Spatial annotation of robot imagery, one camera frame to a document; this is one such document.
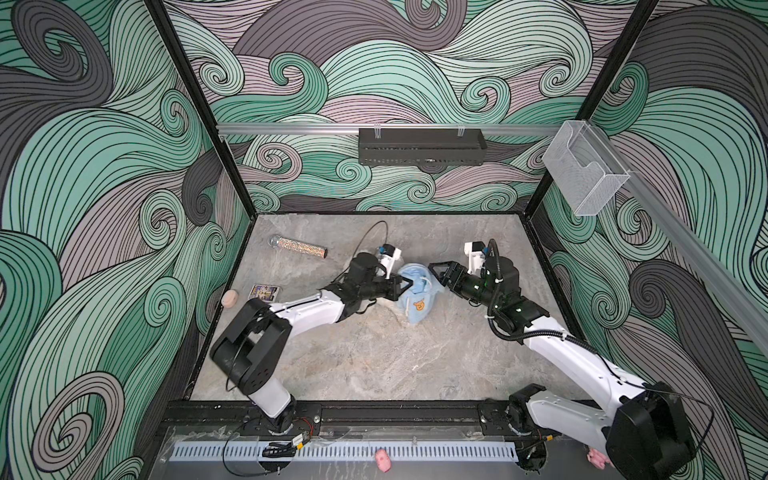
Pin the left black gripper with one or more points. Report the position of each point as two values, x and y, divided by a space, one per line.
393 287

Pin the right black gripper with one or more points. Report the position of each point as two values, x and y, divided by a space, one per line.
454 265

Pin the light blue fleece hoodie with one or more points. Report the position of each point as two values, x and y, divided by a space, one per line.
419 299

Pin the white teddy bear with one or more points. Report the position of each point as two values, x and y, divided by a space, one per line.
390 306

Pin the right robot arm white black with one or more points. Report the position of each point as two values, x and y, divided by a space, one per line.
641 428

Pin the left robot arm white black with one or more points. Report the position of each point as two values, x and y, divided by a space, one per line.
249 349

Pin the glass tube with sprinkles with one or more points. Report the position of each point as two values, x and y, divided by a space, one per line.
297 246

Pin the small colourful card pack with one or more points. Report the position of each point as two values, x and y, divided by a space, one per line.
264 292

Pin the pink round ball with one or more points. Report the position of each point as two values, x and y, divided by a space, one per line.
229 299

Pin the small pink toy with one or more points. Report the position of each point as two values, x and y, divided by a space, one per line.
383 460

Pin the pink plush pig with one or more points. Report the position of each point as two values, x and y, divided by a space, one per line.
598 459

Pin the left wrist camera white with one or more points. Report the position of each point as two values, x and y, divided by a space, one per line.
389 255

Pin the black wall tray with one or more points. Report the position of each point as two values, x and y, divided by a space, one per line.
398 147

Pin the aluminium rail back wall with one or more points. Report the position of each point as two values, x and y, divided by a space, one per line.
282 128

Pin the aluminium rail wall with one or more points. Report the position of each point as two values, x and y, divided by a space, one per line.
701 220
282 128

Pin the clear plastic wall bin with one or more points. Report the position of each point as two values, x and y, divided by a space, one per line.
587 169

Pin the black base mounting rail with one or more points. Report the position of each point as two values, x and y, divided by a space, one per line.
496 416

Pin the white slotted cable duct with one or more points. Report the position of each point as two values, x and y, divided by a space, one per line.
352 451

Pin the aluminium rail right wall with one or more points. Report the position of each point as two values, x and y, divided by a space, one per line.
701 220

